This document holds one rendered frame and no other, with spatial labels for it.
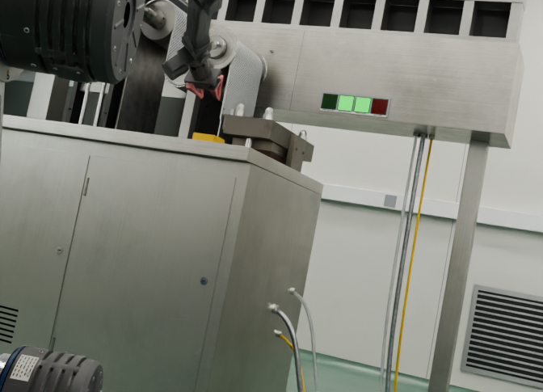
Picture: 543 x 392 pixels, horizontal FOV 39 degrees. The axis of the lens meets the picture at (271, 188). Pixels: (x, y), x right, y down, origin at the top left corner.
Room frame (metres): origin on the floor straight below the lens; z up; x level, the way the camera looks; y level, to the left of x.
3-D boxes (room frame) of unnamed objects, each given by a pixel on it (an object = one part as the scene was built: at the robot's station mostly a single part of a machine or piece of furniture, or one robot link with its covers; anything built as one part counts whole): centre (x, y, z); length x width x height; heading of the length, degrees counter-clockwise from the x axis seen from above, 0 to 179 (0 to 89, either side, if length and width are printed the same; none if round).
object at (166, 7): (2.68, 0.44, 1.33); 0.25 x 0.14 x 0.14; 157
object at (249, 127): (2.54, 0.03, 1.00); 0.40 x 0.16 x 0.06; 157
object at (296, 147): (2.52, -0.06, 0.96); 0.10 x 0.03 x 0.11; 157
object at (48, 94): (2.84, 0.88, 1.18); 0.14 x 0.14 x 0.57
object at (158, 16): (2.54, 0.50, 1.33); 0.06 x 0.06 x 0.06; 67
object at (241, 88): (2.54, 0.16, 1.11); 0.23 x 0.01 x 0.18; 157
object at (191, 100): (2.44, 0.31, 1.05); 0.06 x 0.05 x 0.31; 157
